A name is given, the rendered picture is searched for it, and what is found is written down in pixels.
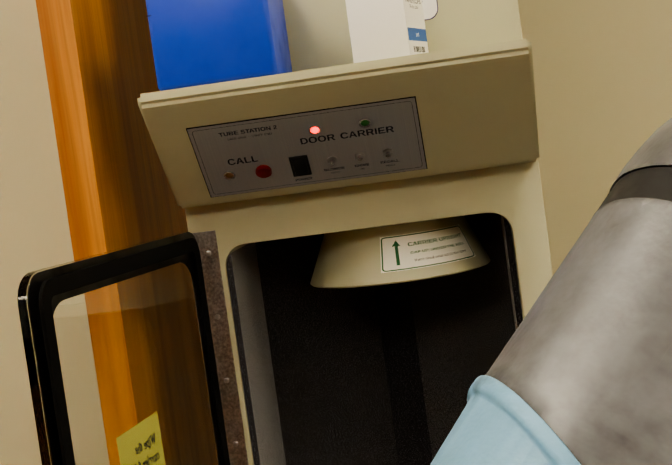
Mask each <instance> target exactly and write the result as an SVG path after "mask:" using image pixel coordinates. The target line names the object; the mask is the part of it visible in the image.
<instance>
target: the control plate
mask: <svg viewBox="0 0 672 465"><path fill-rule="evenodd" d="M363 118H367V119H369V120H370V121H371V125H370V126H369V127H367V128H363V127H360V126H359V121H360V120H361V119H363ZM313 125H317V126H319V127H320V128H321V132H320V133H319V134H316V135H313V134H311V133H310V132H309V128H310V127H311V126H313ZM186 131H187V133H188V136H189V139H190V142H191V144H192V147H193V150H194V153H195V155H196V158H197V161H198V164H199V166H200V169H201V172H202V175H203V177H204V180H205V183H206V186H207V188H208V191H209V194H210V197H211V198H212V197H219V196H227V195H234V194H242V193H249V192H257V191H264V190H272V189H279V188H287V187H294V186H301V185H309V184H316V183H324V182H331V181H339V180H346V179H354V178H361V177H369V176H376V175H384V174H391V173H399V172H406V171H414V170H421V169H428V168H427V162H426V156H425V150H424V144H423V138H422V132H421V126H420V120H419V114H418V108H417V102H416V96H413V97H406V98H399V99H392V100H384V101H377V102H370V103H363V104H356V105H349V106H342V107H335V108H327V109H320V110H313V111H306V112H299V113H292V114H285V115H277V116H270V117H263V118H256V119H249V120H242V121H235V122H227V123H220V124H213V125H206V126H199V127H192V128H186ZM387 148H388V149H392V150H393V154H392V155H391V157H389V158H387V157H386V156H384V155H383V150H385V149H387ZM358 152H361V153H364V154H365V158H364V159H363V160H362V161H358V160H357V159H355V154H357V153H358ZM302 155H307V157H308V161H309V164H310V168H311V172H312V174H311V175H304V176H297V177H294V176H293V172H292V169H291V165H290V162H289V157H294V156H302ZM330 156H334V157H337V162H336V163H335V164H334V165H330V163H328V162H327V158H328V157H330ZM260 165H267V166H269V167H270V168H271V169H272V174H271V176H269V177H267V178H260V177H258V176H257V175H256V173H255V171H256V168H257V167H258V166H260ZM227 171H232V172H234V173H235V175H236V176H235V178H234V179H232V180H227V179H225V178H224V173H225V172H227Z"/></svg>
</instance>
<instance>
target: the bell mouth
mask: <svg viewBox="0 0 672 465"><path fill-rule="evenodd" d="M490 261H491V259H490V258H489V256H488V254H487V253H486V251H485V249H484V248H483V246H482V245H481V243H480V241H479V240H478V238H477V236H476V235H475V233H474V231H473V230H472V228H471V226H470V225H469V223H468V222H467V220H466V218H465V217H464V216H457V217H450V218H442V219H434V220H426V221H419V222H411V223H403V224H395V225H388V226H380V227H372V228H364V229H357V230H349V231H341V232H333V233H326V234H324V237H323V240H322V244H321V247H320V251H319V254H318V258H317V261H316V265H315V268H314V272H313V275H312V279H311V282H310V284H311V285H312V286H313V287H317V288H355V287H368V286H379V285H388V284H396V283H404V282H411V281H418V280H424V279H430V278H436V277H442V276H447V275H452V274H457V273H461V272H465V271H469V270H473V269H476V268H479V267H482V266H485V265H487V264H488V263H489V262H490Z"/></svg>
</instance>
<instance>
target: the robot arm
mask: <svg viewBox="0 0 672 465"><path fill-rule="evenodd" d="M430 465H672V118H670V119H669V120H668V121H667V122H665V123H664V124H663V125H662V126H660V127H659V128H658V129H657V130H656V131H655V132H654V133H653V134H652V135H651V136H650V137H649V138H648V139H647V140H646V141H645V142H644V144H643V145H642V146H641V147H640V148H639V149H638V150H637V151H636V153H635V154H634V155H633V156H632V158H631V159H630V160H629V161H628V163H627V164H626V165H625V166H624V168H623V169H622V171H621V172H620V174H619V175H618V177H617V178H616V180H615V182H614V183H613V185H612V186H611V188H610V191H609V194H608V195H607V197H606V198H605V200H604V201H603V202H602V204H601V205H600V207H599V208H598V210H597V211H596V212H595V213H594V215H593V217H592V219H591V220H590V222H589V223H588V225H587V226H586V228H585V229H584V231H583V232H582V234H581V235H580V237H579V238H578V239H577V241H576V242H575V244H574V245H573V247H572V248H571V250H570V251H569V253H568V254H567V256H566V257H565V259H564V260H563V262H562V263H561V265H560V266H559V268H558V269H557V270H556V272H555V273H554V275H553V276H552V278H551V279H550V281H549V282H548V284H547V285H546V287H545V288H544V290H543V291H542V293H541V294H540V296H539V297H538V298H537V300H536V301H535V303H534V304H533V306H532V307H531V309H530V310H529V312H528V313H527V315H526V316H525V318H524V319H523V321H522V322H521V324H520V325H519V327H518V328H517V329H516V331H515V332H514V334H513V335H512V337H511V338H510V340H509V341H508V343H507V344H506V346H505V347H504V349H503V350H502V352H501V353H500V355H499V356H498V357H497V359H496V360H495V362H494V363H493V365H492V366H491V368H490V369H489V371H488V372H487V374H486V375H481V376H479V377H477V378H476V379H475V381H474V382H473V383H472V385H471V386H470V388H469V390H468V393H467V405H466V406H465V408H464V410H463V411H462V413H461V415H460V416H459V418H458V419H457V421H456V423H455V424H454V426H453V428H452V429H451V431H450V433H449V434H448V436H447V438H446V439H445V441H444V442H443V444H442V446H441V447H440V449H439V451H438V452H437V454H436V456H435V457H434V459H433V461H432V462H431V464H430Z"/></svg>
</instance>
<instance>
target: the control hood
mask: <svg viewBox="0 0 672 465"><path fill-rule="evenodd" d="M140 96H141V97H140V98H137V101H138V106H139V109H140V111H141V114H142V116H143V119H144V121H145V124H146V126H147V129H148V131H149V134H150V136H151V139H152V141H153V144H154V146H155V149H156V152H157V154H158V157H159V159H160V162H161V164H162V167H163V169H164V172H165V174H166V177H167V179H168V182H169V184H170V187H171V189H172V192H173V195H174V197H175V200H176V202H177V205H178V206H181V207H182V209H183V208H190V207H198V206H205V205H213V204H220V203H228V202H235V201H243V200H251V199H258V198H266V197H273V196H281V195H288V194H296V193H303V192H311V191H318V190H326V189H333V188H341V187H348V186H356V185H363V184H371V183H378V182H386V181H393V180H401V179H408V178H416V177H423V176H431V175H439V174H446V173H454V172H461V171H469V170H476V169H484V168H491V167H499V166H506V165H514V164H521V163H529V162H536V158H539V143H538V129H537V114H536V100H535V85H534V70H533V56H532V45H531V42H527V38H526V39H519V40H512V41H505V42H498V43H491V44H484V45H477V46H470V47H463V48H456V49H449V50H443V51H436V52H429V53H422V54H415V55H408V56H401V57H394V58H387V59H380V60H373V61H366V62H359V63H352V64H345V65H338V66H331V67H324V68H317V69H310V70H303V71H296V72H289V73H282V74H276V75H269V76H262V77H255V78H248V79H241V80H234V81H227V82H220V83H213V84H206V85H199V86H192V87H185V88H178V89H171V90H164V91H157V92H150V93H143V94H140ZM413 96H416V102H417V108H418V114H419V120H420V126H421V132H422V138H423V144H424V150H425V156H426V162H427V168H428V169H421V170H414V171H406V172H399V173H391V174H384V175H376V176H369V177H361V178H354V179H346V180H339V181H331V182H324V183H316V184H309V185H301V186H294V187H287V188H279V189H272V190H264V191H257V192H249V193H242V194H234V195H227V196H219V197H212V198H211V197H210V194H209V191H208V188H207V186H206V183H205V180H204V177H203V175H202V172H201V169H200V166H199V164H198V161H197V158H196V155H195V153H194V150H193V147H192V144H191V142H190V139H189V136H188V133H187V131H186V128H192V127H199V126H206V125H213V124H220V123H227V122H235V121H242V120H249V119H256V118H263V117H270V116H277V115H285V114H292V113H299V112H306V111H313V110H320V109H327V108H335V107H342V106H349V105H356V104H363V103H370V102H377V101H384V100H392V99H399V98H406V97H413Z"/></svg>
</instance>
